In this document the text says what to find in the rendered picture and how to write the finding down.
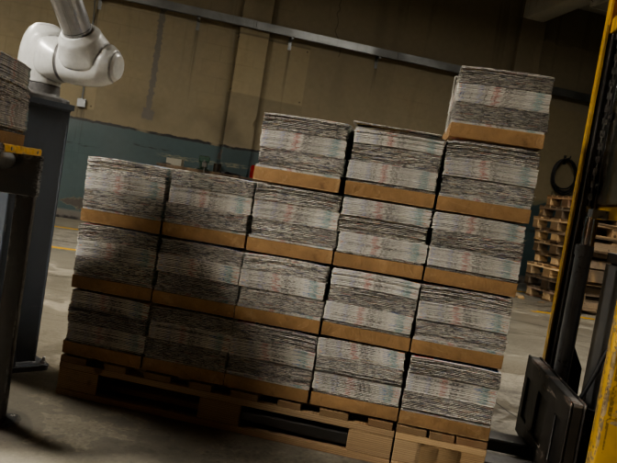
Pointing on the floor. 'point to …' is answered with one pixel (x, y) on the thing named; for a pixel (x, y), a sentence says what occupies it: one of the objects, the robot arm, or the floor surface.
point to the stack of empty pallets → (605, 232)
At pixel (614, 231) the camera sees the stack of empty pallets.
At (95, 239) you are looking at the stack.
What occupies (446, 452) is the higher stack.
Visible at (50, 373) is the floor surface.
